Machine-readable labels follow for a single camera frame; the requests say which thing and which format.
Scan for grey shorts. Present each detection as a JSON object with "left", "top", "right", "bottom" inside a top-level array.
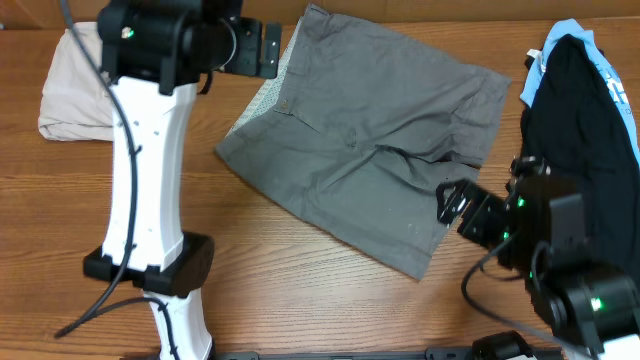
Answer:
[{"left": 216, "top": 5, "right": 510, "bottom": 279}]

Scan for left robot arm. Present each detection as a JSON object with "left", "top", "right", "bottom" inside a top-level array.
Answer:
[{"left": 83, "top": 1, "right": 282, "bottom": 359}]

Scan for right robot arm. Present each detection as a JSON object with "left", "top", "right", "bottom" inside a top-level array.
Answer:
[{"left": 436, "top": 156, "right": 639, "bottom": 359}]

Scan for black t-shirt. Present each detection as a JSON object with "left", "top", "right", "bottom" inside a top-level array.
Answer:
[{"left": 521, "top": 35, "right": 639, "bottom": 279}]

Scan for folded beige shorts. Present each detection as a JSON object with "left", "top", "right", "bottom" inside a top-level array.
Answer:
[{"left": 38, "top": 30, "right": 113, "bottom": 141}]

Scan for light blue t-shirt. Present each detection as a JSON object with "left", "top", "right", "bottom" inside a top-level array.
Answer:
[{"left": 519, "top": 18, "right": 640, "bottom": 169}]

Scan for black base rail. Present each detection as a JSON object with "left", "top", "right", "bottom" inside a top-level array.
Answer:
[{"left": 214, "top": 344, "right": 566, "bottom": 360}]

